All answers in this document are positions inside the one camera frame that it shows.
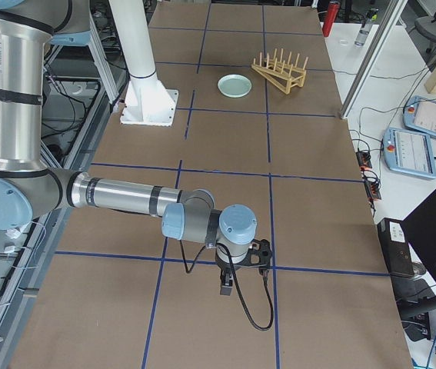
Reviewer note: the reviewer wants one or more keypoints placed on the clear water bottle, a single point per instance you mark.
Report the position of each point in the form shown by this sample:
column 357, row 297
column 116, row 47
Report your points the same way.
column 366, row 26

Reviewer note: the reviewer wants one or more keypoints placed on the blue teach pendant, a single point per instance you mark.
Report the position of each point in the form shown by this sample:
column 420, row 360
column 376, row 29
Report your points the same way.
column 409, row 152
column 420, row 115

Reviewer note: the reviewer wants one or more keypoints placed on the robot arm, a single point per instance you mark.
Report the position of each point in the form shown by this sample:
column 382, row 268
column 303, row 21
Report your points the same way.
column 29, row 188

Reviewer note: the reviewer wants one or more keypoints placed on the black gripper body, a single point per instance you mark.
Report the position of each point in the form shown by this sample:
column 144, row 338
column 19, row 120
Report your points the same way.
column 225, row 268

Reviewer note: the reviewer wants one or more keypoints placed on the far blue teach pendant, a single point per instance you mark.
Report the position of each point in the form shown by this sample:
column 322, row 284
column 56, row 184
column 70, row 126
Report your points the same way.
column 420, row 115

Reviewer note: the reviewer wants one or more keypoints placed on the orange black connector block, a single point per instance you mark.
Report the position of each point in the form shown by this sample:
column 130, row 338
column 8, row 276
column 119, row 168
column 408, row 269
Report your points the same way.
column 364, row 159
column 372, row 187

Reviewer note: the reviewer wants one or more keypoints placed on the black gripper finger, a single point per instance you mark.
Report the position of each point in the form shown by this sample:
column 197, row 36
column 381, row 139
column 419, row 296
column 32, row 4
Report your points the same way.
column 226, row 282

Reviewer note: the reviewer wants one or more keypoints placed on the light green plate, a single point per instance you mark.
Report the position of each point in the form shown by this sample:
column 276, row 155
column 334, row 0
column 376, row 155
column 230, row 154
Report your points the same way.
column 234, row 86

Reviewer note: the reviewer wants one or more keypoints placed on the black computer box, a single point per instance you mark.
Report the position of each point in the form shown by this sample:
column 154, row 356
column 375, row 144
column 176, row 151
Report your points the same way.
column 395, row 248

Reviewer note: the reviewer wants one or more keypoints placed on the near blue teach pendant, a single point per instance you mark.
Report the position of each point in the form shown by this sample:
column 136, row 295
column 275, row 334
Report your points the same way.
column 409, row 152

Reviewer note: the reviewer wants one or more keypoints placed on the white camera mast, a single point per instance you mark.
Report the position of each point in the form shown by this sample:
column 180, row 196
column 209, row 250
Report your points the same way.
column 147, row 100

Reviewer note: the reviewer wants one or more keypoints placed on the wooden plate rack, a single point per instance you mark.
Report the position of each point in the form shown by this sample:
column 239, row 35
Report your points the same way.
column 282, row 71

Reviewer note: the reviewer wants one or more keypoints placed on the red bottle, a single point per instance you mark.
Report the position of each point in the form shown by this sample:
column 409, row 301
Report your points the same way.
column 331, row 14

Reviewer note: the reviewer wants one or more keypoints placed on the aluminium frame post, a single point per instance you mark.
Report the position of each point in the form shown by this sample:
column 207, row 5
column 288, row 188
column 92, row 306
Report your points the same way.
column 391, row 16

